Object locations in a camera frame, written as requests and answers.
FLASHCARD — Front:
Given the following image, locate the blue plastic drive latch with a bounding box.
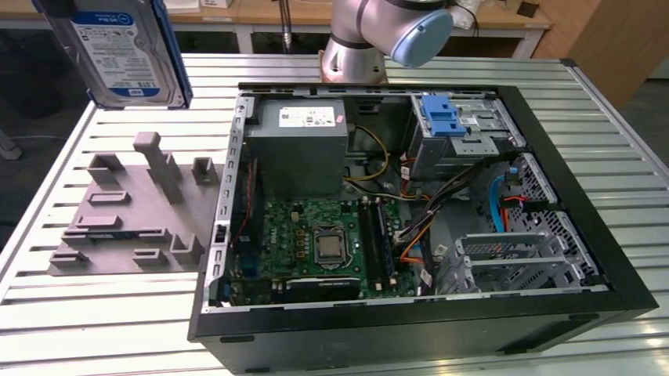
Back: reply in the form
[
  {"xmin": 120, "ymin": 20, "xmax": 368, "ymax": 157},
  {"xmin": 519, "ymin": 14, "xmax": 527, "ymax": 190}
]
[{"xmin": 420, "ymin": 96, "xmax": 469, "ymax": 138}]

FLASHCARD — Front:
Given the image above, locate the silver CPU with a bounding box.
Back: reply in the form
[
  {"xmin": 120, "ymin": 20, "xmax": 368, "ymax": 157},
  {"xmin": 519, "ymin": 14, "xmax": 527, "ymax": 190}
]
[{"xmin": 315, "ymin": 234, "xmax": 344, "ymax": 259}]

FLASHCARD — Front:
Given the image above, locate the hard disk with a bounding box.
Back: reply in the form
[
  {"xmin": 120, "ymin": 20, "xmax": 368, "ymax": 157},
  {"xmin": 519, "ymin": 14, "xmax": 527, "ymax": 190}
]
[{"xmin": 31, "ymin": 0, "xmax": 195, "ymax": 111}]

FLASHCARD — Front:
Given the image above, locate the brown wooden partition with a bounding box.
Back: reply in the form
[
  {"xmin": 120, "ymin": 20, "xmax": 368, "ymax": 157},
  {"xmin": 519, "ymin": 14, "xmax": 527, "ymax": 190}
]
[{"xmin": 531, "ymin": 0, "xmax": 669, "ymax": 113}]

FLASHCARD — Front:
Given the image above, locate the yellow wire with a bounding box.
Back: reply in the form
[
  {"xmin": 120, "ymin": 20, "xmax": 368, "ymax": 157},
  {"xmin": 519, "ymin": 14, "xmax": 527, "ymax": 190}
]
[{"xmin": 344, "ymin": 124, "xmax": 392, "ymax": 183}]

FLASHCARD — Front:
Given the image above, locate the red wire with white label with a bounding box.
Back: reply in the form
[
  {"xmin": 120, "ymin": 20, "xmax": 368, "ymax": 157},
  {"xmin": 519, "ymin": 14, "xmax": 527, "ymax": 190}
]
[{"xmin": 396, "ymin": 155, "xmax": 422, "ymax": 200}]

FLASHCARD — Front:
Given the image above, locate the green motherboard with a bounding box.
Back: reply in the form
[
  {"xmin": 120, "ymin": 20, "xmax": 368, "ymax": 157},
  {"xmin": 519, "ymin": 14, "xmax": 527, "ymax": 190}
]
[{"xmin": 232, "ymin": 197, "xmax": 422, "ymax": 305}]

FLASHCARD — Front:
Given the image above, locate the blue data wire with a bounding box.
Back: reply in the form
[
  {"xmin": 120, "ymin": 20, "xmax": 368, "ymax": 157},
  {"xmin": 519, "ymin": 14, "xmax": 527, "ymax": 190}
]
[{"xmin": 489, "ymin": 167, "xmax": 522, "ymax": 235}]

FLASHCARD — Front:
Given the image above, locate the red orange power wire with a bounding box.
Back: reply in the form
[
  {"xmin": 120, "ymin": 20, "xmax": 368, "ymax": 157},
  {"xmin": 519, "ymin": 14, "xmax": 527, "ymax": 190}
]
[{"xmin": 498, "ymin": 195, "xmax": 553, "ymax": 233}]

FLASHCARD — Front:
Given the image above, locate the red black twisted fan wire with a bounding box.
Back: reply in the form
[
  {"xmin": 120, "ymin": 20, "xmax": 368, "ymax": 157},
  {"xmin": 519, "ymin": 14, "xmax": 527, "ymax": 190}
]
[{"xmin": 234, "ymin": 158, "xmax": 262, "ymax": 242}]

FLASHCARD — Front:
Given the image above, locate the grey white wire bundle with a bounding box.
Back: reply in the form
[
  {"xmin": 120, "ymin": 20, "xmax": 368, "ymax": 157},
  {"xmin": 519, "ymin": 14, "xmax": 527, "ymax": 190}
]
[{"xmin": 344, "ymin": 178, "xmax": 419, "ymax": 201}]

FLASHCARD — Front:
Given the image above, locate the wooden workbench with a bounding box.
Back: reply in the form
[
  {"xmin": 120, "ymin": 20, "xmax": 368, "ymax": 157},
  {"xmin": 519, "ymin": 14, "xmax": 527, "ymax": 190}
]
[{"xmin": 165, "ymin": 0, "xmax": 555, "ymax": 54}]

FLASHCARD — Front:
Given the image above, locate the grey metal stand foot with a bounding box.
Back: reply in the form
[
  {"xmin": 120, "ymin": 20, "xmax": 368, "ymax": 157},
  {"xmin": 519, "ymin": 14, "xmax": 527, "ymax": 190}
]
[{"xmin": 0, "ymin": 127, "xmax": 23, "ymax": 161}]

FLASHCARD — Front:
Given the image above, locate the CPU socket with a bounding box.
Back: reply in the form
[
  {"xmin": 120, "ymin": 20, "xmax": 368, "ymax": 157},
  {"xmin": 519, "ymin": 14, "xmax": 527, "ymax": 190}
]
[{"xmin": 307, "ymin": 223, "xmax": 350, "ymax": 272}]

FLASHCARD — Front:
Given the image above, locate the grey parts rack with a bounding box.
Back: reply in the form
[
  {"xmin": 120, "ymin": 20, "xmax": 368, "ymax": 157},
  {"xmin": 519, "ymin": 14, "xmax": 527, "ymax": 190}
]
[{"xmin": 45, "ymin": 131, "xmax": 226, "ymax": 277}]

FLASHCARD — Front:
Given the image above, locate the black graphics card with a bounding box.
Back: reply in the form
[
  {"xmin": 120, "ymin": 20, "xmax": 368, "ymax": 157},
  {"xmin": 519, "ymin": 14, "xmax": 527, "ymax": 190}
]
[{"xmin": 271, "ymin": 276, "xmax": 362, "ymax": 302}]

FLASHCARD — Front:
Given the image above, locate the orange wire bundle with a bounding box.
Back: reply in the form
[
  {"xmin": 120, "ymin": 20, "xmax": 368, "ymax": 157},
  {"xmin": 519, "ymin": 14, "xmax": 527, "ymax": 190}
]
[{"xmin": 399, "ymin": 234, "xmax": 426, "ymax": 269}]

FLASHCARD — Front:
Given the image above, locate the black sleeved wire bundle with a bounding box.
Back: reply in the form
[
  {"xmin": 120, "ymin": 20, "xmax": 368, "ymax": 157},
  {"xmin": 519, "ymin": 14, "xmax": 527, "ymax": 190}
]
[{"xmin": 420, "ymin": 153, "xmax": 518, "ymax": 220}]

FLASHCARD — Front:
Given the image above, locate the silver optical drive cage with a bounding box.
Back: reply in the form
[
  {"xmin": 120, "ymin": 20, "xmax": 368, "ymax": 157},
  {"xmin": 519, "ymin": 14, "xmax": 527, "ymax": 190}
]
[{"xmin": 407, "ymin": 93, "xmax": 527, "ymax": 181}]

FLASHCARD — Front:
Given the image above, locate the black RAM slot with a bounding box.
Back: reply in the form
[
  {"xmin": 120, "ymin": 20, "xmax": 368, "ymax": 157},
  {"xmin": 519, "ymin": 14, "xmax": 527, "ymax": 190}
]
[{"xmin": 359, "ymin": 197, "xmax": 380, "ymax": 289}]

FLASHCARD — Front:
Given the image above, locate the grey power supply unit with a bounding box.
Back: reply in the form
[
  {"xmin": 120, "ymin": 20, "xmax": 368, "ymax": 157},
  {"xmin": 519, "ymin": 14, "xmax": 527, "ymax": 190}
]
[{"xmin": 244, "ymin": 97, "xmax": 350, "ymax": 201}]

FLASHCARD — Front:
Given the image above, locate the clear plastic bag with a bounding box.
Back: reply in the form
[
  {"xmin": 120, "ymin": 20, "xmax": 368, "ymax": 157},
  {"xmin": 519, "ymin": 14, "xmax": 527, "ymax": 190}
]
[{"xmin": 451, "ymin": 3, "xmax": 479, "ymax": 31}]

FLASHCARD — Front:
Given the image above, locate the black open PC case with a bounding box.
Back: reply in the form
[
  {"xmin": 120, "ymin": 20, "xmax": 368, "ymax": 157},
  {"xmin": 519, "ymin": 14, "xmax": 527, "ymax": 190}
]
[{"xmin": 187, "ymin": 81, "xmax": 659, "ymax": 375}]

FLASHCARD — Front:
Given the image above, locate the black hanging cable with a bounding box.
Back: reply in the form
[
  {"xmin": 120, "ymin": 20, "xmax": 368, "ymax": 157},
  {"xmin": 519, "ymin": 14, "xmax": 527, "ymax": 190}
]
[{"xmin": 279, "ymin": 0, "xmax": 295, "ymax": 55}]

